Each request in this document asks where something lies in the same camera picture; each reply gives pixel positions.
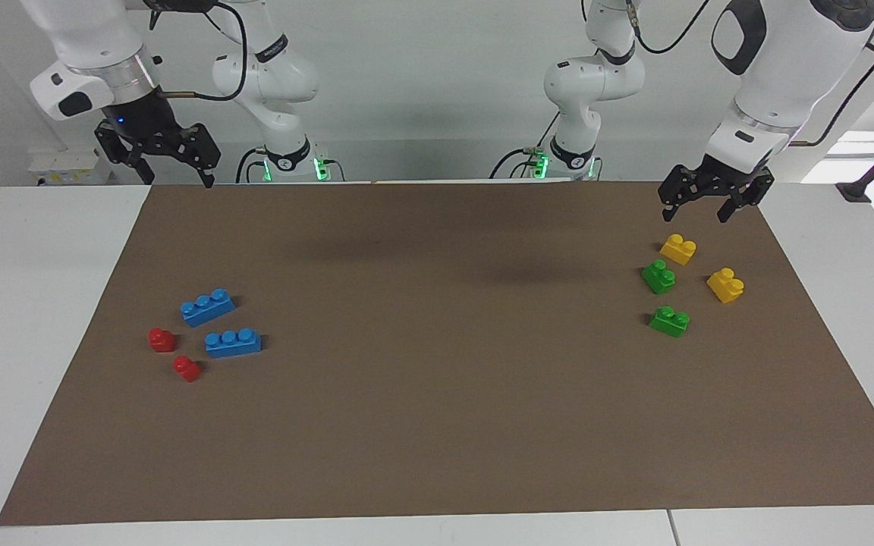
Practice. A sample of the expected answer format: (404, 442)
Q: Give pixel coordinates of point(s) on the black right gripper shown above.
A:
(152, 133)

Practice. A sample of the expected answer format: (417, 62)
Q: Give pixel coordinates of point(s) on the green two-stud block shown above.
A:
(658, 278)
(669, 322)

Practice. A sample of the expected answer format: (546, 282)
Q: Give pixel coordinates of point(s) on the brown table mat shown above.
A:
(437, 425)

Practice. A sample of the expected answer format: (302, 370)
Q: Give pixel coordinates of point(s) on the yellow two-stud block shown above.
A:
(725, 286)
(677, 249)

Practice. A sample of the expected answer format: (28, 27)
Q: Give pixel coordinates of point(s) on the white wall socket box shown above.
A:
(65, 168)

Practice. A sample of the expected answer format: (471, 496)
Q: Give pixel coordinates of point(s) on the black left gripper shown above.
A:
(719, 182)

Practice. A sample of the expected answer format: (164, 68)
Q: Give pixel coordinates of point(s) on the red one-stud block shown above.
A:
(187, 369)
(161, 340)

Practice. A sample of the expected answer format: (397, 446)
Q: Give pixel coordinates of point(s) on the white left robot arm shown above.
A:
(786, 61)

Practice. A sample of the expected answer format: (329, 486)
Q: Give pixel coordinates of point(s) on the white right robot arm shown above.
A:
(80, 45)

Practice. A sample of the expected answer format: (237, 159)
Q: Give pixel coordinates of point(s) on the blue three-stud block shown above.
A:
(234, 343)
(207, 307)

